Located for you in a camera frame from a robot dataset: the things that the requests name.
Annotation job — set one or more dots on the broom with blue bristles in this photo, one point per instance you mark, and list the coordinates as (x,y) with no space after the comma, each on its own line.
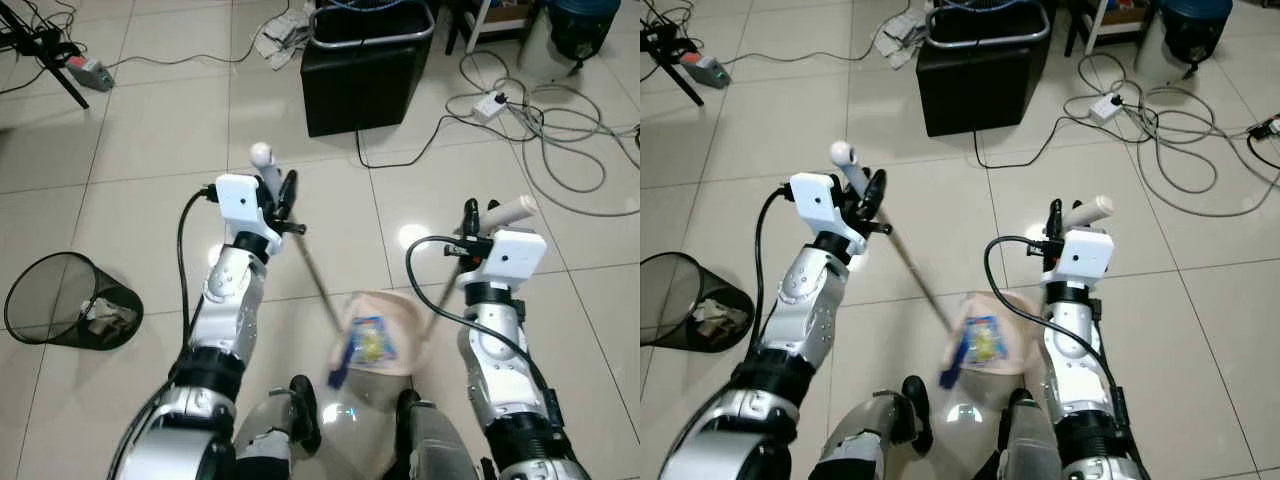
(318,278)
(920,275)

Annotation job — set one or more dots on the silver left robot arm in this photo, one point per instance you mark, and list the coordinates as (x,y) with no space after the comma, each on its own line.
(808,295)
(225,300)

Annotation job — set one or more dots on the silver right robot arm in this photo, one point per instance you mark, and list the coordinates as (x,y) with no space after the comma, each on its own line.
(1070,345)
(495,350)

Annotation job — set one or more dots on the white power strip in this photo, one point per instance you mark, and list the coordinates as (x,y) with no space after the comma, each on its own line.
(489,106)
(1106,107)

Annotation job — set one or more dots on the blue yellow snack wrapper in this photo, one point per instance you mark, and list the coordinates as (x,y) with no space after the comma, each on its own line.
(372,340)
(984,338)

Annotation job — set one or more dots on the black box stool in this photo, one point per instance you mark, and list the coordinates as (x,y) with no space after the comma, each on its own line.
(360,90)
(975,90)

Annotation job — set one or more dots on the crumpled white paper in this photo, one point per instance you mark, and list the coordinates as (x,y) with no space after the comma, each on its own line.
(280,40)
(900,40)

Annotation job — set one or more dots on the crumpled trash in wastebasket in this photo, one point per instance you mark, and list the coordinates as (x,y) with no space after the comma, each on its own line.
(110,318)
(722,320)

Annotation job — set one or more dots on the black mesh wastebasket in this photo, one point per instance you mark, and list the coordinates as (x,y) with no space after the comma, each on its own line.
(45,295)
(668,295)

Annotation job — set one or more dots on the right robot leg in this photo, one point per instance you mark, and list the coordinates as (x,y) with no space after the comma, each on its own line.
(435,445)
(1030,445)

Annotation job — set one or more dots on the robot leg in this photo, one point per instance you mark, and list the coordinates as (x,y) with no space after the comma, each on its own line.
(435,445)
(275,430)
(870,435)
(1030,445)

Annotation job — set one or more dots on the grey red power device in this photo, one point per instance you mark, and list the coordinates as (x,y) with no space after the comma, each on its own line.
(708,70)
(90,73)

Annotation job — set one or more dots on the left robot leg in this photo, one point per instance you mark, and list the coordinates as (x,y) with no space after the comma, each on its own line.
(275,430)
(870,435)

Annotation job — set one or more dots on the blue barrel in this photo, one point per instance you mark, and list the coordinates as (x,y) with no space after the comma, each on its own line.
(1195,28)
(585,25)

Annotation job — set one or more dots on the black red plug connector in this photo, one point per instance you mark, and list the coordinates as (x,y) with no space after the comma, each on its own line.
(1266,128)

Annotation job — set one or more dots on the black tripod stand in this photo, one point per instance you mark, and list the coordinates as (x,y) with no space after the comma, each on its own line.
(670,62)
(45,55)

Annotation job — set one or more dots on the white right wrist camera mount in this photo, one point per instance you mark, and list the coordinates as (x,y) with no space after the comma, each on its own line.
(1085,255)
(512,258)

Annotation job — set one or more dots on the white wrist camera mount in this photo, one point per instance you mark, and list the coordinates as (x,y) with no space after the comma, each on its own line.
(238,198)
(512,258)
(815,198)
(1085,255)

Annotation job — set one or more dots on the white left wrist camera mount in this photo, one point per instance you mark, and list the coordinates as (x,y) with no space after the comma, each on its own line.
(815,198)
(238,198)

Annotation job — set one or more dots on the grey metal tube frame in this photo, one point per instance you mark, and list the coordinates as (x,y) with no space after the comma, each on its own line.
(985,41)
(372,41)

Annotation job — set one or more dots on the white furniture frame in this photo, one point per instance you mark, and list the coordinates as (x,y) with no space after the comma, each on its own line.
(1098,25)
(482,25)

